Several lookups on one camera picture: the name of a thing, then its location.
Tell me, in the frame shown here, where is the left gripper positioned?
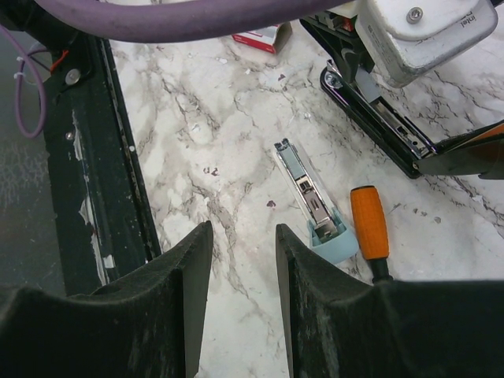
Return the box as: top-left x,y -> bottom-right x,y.
299,10 -> 374,79

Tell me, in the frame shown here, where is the grey staple strip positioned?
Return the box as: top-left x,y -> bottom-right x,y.
355,67 -> 380,103
280,146 -> 306,180

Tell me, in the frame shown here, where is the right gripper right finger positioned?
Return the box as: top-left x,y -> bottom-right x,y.
276,224 -> 503,377

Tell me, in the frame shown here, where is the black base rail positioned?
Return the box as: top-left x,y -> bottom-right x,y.
43,35 -> 161,295

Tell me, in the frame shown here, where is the orange handled screwdriver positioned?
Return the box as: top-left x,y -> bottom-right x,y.
350,186 -> 393,284

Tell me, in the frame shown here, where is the black stapler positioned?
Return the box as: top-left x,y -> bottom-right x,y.
319,65 -> 504,180

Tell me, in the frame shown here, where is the red white staple box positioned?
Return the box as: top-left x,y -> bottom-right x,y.
232,22 -> 292,54

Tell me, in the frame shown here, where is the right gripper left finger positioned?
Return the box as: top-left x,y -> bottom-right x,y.
1,221 -> 213,377

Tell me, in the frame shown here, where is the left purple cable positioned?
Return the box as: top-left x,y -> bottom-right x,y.
0,0 -> 358,139

